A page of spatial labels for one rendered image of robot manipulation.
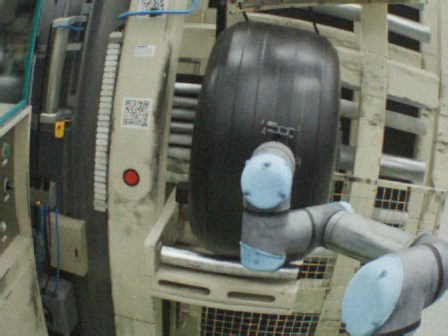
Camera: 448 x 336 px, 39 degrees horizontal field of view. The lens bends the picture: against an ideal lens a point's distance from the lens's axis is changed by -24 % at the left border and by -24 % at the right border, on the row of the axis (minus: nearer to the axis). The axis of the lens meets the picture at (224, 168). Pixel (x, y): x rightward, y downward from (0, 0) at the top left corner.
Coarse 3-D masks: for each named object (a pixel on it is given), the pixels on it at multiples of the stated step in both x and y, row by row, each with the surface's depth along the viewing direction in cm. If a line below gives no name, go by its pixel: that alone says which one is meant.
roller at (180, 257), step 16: (160, 256) 183; (176, 256) 182; (192, 256) 182; (208, 256) 182; (224, 256) 183; (224, 272) 182; (240, 272) 181; (256, 272) 180; (272, 272) 180; (288, 272) 180
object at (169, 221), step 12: (168, 204) 202; (180, 204) 209; (168, 216) 195; (180, 216) 209; (156, 228) 187; (168, 228) 195; (156, 240) 181; (168, 240) 197; (144, 252) 179; (156, 252) 181; (144, 264) 180; (156, 264) 183
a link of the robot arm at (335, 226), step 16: (304, 208) 133; (320, 208) 133; (336, 208) 132; (320, 224) 131; (336, 224) 127; (352, 224) 124; (368, 224) 121; (320, 240) 131; (336, 240) 126; (352, 240) 121; (368, 240) 117; (384, 240) 114; (400, 240) 110; (416, 240) 106; (432, 240) 100; (352, 256) 122; (368, 256) 117
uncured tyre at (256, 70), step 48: (240, 48) 164; (288, 48) 165; (240, 96) 159; (288, 96) 158; (336, 96) 162; (192, 144) 164; (240, 144) 158; (336, 144) 163; (192, 192) 167; (240, 192) 161; (240, 240) 170
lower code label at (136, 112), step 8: (128, 104) 180; (136, 104) 180; (144, 104) 179; (128, 112) 181; (136, 112) 180; (144, 112) 180; (128, 120) 181; (136, 120) 181; (144, 120) 181; (144, 128) 181
